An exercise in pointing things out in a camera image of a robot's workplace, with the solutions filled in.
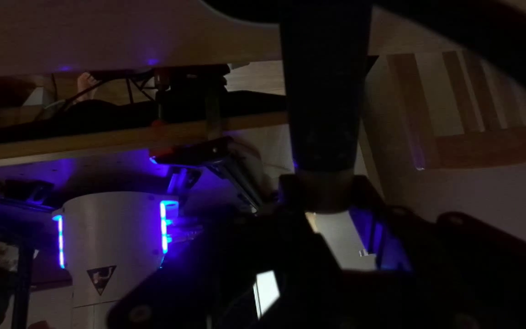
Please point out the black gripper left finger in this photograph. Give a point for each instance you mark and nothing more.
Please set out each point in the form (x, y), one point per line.
(258, 272)

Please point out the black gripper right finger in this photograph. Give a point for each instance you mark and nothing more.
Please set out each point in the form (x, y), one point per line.
(471, 270)

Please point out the dark tube with silver cap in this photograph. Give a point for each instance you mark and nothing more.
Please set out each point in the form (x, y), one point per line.
(323, 47)

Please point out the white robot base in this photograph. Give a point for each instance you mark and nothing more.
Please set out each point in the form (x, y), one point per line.
(108, 243)

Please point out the wooden chair at right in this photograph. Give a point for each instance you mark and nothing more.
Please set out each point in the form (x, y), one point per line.
(451, 109)

